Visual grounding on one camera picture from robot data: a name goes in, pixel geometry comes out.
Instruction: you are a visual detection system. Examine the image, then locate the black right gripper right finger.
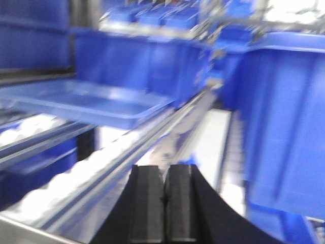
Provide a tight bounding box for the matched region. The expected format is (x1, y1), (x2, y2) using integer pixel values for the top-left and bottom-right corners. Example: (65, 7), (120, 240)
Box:
(165, 164), (281, 243)

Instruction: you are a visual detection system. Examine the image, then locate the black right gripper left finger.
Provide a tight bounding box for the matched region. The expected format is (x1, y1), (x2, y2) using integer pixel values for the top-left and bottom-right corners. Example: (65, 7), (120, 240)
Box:
(91, 165), (164, 243)

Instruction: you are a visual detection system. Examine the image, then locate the light blue plastic tray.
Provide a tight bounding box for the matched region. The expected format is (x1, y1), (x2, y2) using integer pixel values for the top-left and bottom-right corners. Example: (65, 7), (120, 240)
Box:
(1, 79), (175, 130)

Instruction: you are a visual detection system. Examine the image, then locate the blue bin behind tray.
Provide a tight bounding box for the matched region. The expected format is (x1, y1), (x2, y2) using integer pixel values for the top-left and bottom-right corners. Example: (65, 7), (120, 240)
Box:
(74, 29), (212, 108)

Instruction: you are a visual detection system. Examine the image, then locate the white roller conveyor track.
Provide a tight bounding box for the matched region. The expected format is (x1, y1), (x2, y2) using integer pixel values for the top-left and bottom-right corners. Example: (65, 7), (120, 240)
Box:
(0, 114), (158, 229)

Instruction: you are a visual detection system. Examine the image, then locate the large blue bin right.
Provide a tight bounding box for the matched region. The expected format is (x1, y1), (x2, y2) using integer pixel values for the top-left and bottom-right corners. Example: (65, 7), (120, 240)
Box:
(236, 32), (325, 219)

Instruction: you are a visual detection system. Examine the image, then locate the blue bin upper left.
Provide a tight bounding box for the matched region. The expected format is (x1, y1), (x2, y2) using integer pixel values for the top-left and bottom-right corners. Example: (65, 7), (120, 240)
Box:
(1, 1), (71, 70)

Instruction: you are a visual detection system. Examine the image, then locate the aluminium shelf rail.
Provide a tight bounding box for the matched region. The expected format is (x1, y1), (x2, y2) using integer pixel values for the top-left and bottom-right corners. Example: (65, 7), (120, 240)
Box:
(36, 83), (221, 228)

